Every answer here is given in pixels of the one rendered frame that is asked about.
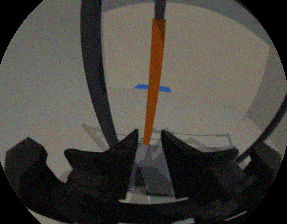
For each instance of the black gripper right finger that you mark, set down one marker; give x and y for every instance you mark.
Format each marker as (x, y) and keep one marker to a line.
(187, 165)

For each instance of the orange handle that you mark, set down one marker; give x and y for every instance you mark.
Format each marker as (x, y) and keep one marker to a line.
(157, 49)

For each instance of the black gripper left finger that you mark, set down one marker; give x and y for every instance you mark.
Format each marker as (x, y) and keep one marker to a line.
(116, 163)

